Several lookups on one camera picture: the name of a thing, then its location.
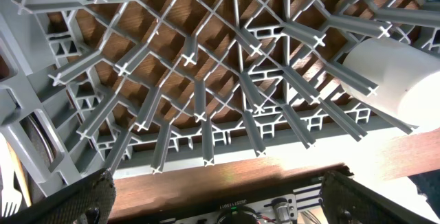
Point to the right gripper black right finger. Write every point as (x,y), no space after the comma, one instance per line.
(344,200)

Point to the grey plastic dishwasher rack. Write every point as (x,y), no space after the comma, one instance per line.
(148,86)

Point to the round black tray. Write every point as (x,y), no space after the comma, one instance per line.
(38,138)

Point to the white plastic fork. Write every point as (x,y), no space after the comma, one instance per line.
(11,198)

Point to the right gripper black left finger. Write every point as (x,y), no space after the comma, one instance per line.
(89,200)

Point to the wooden chopstick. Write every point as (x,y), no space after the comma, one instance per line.
(20,176)

